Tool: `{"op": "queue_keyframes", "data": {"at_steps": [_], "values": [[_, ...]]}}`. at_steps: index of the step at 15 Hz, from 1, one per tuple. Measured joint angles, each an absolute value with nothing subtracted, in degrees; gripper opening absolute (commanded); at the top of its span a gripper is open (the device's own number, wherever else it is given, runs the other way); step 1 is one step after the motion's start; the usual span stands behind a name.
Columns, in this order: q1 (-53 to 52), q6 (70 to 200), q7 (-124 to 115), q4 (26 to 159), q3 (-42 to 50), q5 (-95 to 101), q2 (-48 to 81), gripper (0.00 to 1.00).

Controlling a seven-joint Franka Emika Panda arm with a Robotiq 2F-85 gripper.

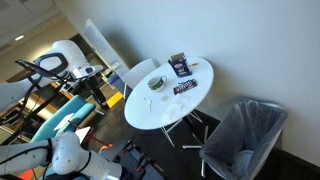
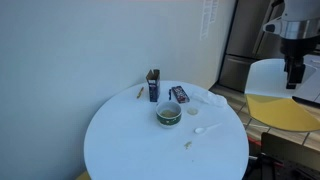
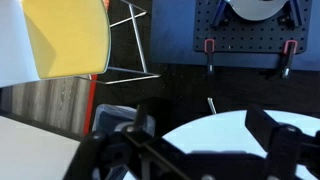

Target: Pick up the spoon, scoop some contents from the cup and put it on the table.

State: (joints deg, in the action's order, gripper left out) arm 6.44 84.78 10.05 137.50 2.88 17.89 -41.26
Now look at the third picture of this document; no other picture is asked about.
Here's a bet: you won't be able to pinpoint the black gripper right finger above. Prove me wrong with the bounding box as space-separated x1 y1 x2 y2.
244 104 320 180

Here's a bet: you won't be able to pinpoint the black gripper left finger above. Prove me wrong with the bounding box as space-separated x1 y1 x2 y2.
63 103 194 180

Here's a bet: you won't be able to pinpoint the grey trash bin with liner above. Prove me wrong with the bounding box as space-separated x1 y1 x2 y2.
91 103 157 135

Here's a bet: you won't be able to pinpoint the blue platform top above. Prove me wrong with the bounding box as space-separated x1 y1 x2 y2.
149 0 320 72

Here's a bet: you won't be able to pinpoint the blue base clamp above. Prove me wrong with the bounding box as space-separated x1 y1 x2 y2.
210 0 232 28
278 0 305 28

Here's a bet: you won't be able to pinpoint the yellow chair seat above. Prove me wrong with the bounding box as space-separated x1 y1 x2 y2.
21 0 112 80

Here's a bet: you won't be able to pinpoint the red-handled black clamp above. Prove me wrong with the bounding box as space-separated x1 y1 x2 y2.
280 39 300 80
203 38 216 75

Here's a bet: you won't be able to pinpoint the chrome wire chair legs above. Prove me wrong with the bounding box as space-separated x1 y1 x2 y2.
75 0 162 86

